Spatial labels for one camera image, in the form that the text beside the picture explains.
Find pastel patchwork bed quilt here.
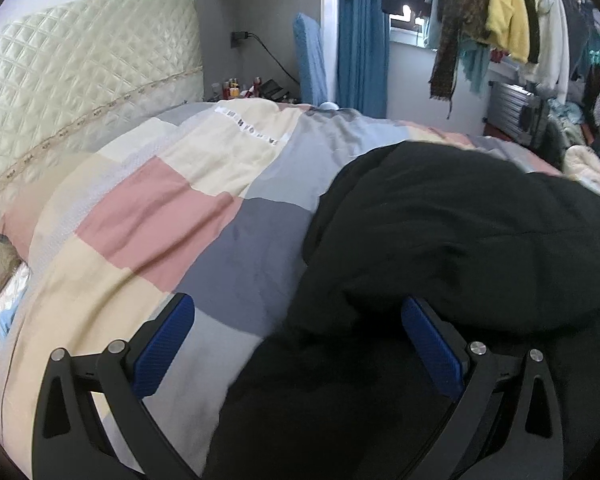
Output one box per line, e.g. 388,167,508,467
0,100,550,472

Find blue covered chair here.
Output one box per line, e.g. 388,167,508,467
292,13,328,106

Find black wall charger plug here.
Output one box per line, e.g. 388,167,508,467
230,30,251,49

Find yellow fleece jacket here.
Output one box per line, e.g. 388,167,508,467
486,0,530,63

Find brown plaid scarf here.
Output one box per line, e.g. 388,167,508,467
429,0,489,110

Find teal hanging garment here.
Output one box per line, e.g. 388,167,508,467
424,0,491,96

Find cream plush blanket pile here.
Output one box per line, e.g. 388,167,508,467
562,145,600,194

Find cosmetics bottles on nightstand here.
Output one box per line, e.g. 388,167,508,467
209,77,296,104

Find black padded winter jacket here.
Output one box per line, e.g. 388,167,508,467
204,142,600,479

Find blue window curtain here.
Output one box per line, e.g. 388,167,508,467
337,0,390,118

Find grey ribbed suitcase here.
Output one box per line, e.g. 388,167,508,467
483,81,548,148

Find white hanging hoodie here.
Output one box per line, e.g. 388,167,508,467
521,0,570,105

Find cream quilted headboard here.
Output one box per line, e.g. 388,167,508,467
0,0,205,311

